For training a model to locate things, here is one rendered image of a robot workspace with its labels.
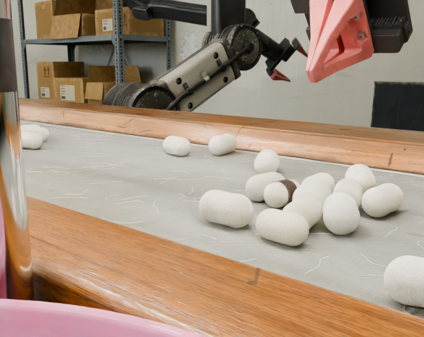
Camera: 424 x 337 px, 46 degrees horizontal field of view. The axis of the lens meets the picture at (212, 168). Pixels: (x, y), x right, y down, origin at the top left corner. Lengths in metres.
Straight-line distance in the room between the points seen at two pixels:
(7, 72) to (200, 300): 0.09
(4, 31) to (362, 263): 0.19
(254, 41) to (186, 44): 2.04
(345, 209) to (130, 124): 0.46
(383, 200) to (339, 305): 0.17
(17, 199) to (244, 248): 0.14
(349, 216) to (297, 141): 0.26
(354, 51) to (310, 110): 2.22
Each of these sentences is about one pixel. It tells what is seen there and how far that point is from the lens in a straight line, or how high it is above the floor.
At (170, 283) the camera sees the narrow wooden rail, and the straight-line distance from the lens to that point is 0.17.
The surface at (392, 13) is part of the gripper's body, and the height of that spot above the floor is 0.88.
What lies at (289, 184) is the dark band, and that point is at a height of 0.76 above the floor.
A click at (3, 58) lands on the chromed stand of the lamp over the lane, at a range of 0.17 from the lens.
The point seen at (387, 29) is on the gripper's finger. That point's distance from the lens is 0.50.
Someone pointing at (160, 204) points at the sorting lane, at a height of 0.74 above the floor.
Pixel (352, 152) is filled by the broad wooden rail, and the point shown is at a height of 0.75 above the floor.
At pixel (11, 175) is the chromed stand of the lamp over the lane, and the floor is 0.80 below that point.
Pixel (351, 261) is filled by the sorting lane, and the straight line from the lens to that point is 0.27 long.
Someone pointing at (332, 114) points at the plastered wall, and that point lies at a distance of 2.64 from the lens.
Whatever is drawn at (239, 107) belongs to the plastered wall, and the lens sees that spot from 2.97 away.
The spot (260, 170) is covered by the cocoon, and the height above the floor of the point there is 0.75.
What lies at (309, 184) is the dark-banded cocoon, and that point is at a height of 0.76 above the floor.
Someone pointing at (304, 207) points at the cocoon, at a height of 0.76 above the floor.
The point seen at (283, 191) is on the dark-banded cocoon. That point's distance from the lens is 0.34.
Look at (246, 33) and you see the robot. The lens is 1.20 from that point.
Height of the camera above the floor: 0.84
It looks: 12 degrees down
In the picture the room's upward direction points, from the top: straight up
